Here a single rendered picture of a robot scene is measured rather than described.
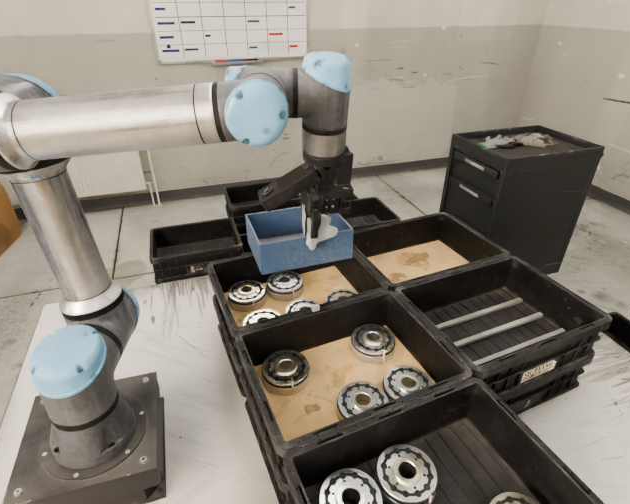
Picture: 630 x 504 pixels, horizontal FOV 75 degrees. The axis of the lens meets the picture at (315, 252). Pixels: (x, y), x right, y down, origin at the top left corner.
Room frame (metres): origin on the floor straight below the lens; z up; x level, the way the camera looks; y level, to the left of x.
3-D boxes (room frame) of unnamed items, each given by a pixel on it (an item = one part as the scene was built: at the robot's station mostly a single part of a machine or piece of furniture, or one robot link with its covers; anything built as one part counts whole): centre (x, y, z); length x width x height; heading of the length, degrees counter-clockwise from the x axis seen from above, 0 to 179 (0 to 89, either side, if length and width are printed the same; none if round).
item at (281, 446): (0.61, -0.07, 0.92); 0.40 x 0.30 x 0.02; 114
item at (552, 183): (2.18, -1.12, 0.45); 0.60 x 0.45 x 0.90; 108
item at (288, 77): (0.67, 0.08, 1.42); 0.11 x 0.11 x 0.08; 4
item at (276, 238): (0.79, 0.04, 1.10); 0.20 x 0.15 x 0.07; 109
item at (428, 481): (0.40, -0.16, 0.86); 0.10 x 0.10 x 0.01
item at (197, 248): (1.68, 0.56, 0.37); 0.40 x 0.30 x 0.45; 108
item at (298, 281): (0.95, 0.08, 0.86); 0.10 x 0.10 x 0.01
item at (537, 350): (0.77, -0.43, 0.92); 0.40 x 0.30 x 0.02; 114
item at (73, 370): (0.52, 0.43, 0.97); 0.13 x 0.12 x 0.14; 4
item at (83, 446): (0.51, 0.43, 0.85); 0.15 x 0.15 x 0.10
